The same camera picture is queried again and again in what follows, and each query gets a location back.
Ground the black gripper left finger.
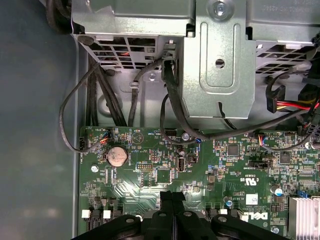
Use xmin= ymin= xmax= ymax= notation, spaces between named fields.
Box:
xmin=72 ymin=190 xmax=179 ymax=240

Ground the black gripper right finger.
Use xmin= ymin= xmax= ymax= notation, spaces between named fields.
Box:
xmin=172 ymin=191 xmax=288 ymax=240

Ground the green motherboard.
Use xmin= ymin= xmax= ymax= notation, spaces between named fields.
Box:
xmin=78 ymin=125 xmax=320 ymax=240

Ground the coin battery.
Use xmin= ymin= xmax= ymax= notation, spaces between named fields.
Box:
xmin=107 ymin=145 xmax=129 ymax=168

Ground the silver finned heat sink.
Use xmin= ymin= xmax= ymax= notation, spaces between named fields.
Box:
xmin=288 ymin=195 xmax=320 ymax=240

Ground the black PC case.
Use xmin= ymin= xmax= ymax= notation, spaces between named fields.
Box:
xmin=0 ymin=0 xmax=320 ymax=240

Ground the silver metal drive cage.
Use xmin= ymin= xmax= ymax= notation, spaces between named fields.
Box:
xmin=71 ymin=0 xmax=320 ymax=120

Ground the black power connector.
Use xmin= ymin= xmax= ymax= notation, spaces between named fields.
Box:
xmin=266 ymin=84 xmax=286 ymax=113

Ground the red yellow power harness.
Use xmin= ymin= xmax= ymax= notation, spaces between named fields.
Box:
xmin=274 ymin=97 xmax=320 ymax=113

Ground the thin black looped wire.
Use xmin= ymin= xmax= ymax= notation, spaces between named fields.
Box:
xmin=159 ymin=93 xmax=202 ymax=146

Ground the thick black sleeved cable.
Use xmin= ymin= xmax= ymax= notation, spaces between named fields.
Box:
xmin=162 ymin=56 xmax=320 ymax=142

